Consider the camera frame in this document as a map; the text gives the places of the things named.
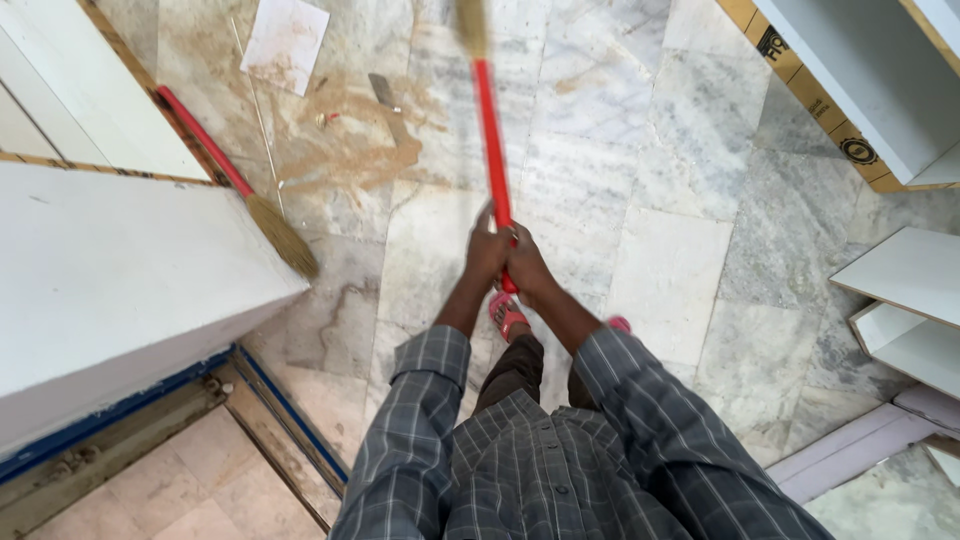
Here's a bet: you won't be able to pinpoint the person's right hand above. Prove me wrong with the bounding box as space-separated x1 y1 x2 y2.
504 221 558 309

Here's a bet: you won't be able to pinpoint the person's left hand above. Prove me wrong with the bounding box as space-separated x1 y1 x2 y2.
464 203 517 290

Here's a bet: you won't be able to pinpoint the red-handled straw broom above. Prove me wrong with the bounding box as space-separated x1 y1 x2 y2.
454 0 521 295
155 84 320 280

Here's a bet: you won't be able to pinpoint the dark brown trousers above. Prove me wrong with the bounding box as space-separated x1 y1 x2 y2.
472 333 601 416

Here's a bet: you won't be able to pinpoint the pile of sawdust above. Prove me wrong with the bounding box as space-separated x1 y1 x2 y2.
277 71 451 196

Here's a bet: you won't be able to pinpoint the metal scraper blade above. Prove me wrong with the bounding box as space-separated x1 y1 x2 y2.
367 72 403 115

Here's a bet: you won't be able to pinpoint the grey checked shirt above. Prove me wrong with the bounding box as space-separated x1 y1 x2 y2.
328 324 837 540

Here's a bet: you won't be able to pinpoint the thin wooden strip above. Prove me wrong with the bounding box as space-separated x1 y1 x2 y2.
229 16 287 219

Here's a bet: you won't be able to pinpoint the white laminate sheet scrap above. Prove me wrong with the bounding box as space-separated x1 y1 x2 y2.
239 0 332 98

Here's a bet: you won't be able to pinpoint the white plywood shelf unit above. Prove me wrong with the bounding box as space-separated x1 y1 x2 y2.
716 0 960 195

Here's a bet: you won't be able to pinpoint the white plywood panel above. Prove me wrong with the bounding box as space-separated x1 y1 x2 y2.
828 226 960 331

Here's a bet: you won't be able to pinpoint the white laminated cabinet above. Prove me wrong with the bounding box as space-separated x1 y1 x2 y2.
0 161 312 460

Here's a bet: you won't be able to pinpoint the pale purple board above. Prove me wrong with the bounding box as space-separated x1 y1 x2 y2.
765 384 960 505

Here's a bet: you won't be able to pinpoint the white open box carcass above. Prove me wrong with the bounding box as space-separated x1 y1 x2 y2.
848 300 960 402

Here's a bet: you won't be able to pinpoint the white laminated board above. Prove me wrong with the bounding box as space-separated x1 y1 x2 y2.
0 0 222 185

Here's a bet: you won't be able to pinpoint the blue-edged door track frame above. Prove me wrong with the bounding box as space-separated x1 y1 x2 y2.
0 343 351 537

